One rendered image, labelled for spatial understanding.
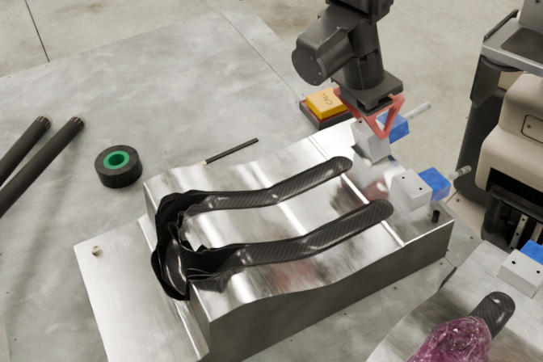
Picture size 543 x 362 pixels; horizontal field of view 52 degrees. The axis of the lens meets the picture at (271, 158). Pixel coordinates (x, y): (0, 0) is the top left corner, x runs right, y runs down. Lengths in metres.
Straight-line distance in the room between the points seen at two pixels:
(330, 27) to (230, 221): 0.29
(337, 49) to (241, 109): 0.45
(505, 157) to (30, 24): 2.77
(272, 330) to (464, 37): 2.29
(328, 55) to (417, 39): 2.13
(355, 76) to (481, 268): 0.32
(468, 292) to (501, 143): 0.38
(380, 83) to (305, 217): 0.22
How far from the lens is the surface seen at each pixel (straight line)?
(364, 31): 0.75
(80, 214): 1.01
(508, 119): 1.09
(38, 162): 1.04
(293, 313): 0.76
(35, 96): 1.32
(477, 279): 0.82
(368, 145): 0.85
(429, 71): 2.62
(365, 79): 0.79
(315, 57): 0.70
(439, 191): 0.85
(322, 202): 0.83
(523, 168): 1.08
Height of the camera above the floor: 1.52
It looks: 45 degrees down
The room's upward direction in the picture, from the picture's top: 5 degrees counter-clockwise
